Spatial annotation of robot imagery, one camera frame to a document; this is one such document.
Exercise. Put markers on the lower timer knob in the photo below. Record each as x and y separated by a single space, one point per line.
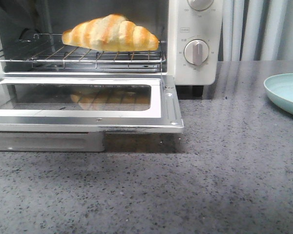
196 52

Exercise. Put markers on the golden croissant bread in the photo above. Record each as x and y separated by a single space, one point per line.
112 33

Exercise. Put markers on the metal wire oven rack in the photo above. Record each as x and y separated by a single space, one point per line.
46 51

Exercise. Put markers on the light green plate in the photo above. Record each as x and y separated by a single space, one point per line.
279 89

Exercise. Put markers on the white curtain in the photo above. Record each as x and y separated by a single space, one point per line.
256 30

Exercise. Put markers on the upper temperature knob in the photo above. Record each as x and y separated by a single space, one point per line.
200 5

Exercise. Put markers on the white Toshiba toaster oven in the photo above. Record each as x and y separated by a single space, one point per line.
173 22

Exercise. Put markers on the oven glass door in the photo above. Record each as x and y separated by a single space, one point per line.
72 112

